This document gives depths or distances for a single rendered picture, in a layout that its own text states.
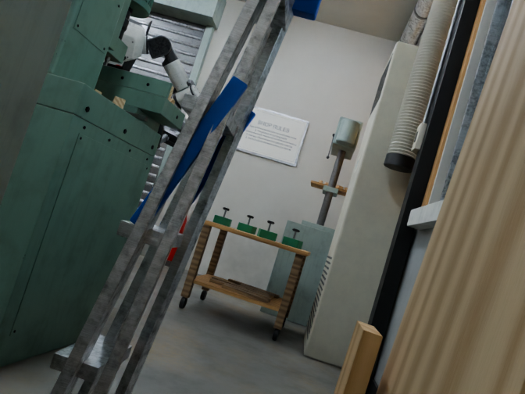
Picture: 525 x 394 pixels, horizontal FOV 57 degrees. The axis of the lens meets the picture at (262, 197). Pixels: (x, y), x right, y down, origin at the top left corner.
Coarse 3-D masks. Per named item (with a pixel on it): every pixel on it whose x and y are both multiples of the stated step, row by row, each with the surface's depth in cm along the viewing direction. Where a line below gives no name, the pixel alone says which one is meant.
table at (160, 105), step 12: (96, 84) 170; (108, 84) 169; (108, 96) 169; (120, 96) 168; (132, 96) 167; (144, 96) 166; (156, 96) 166; (144, 108) 166; (156, 108) 165; (168, 108) 169; (156, 120) 181; (168, 120) 173; (180, 120) 183
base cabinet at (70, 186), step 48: (48, 144) 129; (96, 144) 144; (48, 192) 129; (96, 192) 151; (0, 240) 128; (48, 240) 134; (96, 240) 160; (0, 288) 126; (48, 288) 141; (96, 288) 170; (0, 336) 126; (48, 336) 149
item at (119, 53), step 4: (120, 40) 174; (116, 44) 172; (120, 44) 175; (124, 44) 177; (116, 48) 173; (120, 48) 176; (124, 48) 178; (108, 52) 170; (112, 52) 172; (116, 52) 174; (120, 52) 176; (124, 52) 179; (108, 56) 175; (112, 56) 173; (116, 56) 175; (120, 56) 177; (124, 56) 180; (108, 60) 175; (112, 60) 179; (116, 60) 177; (120, 60) 178
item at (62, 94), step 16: (48, 80) 132; (64, 80) 131; (48, 96) 131; (64, 96) 130; (80, 96) 130; (96, 96) 137; (80, 112) 132; (96, 112) 139; (112, 112) 148; (112, 128) 150; (128, 128) 160; (144, 128) 171; (144, 144) 174
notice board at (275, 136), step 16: (256, 112) 469; (272, 112) 468; (256, 128) 468; (272, 128) 466; (288, 128) 465; (304, 128) 464; (240, 144) 468; (256, 144) 466; (272, 144) 465; (288, 144) 464; (288, 160) 462
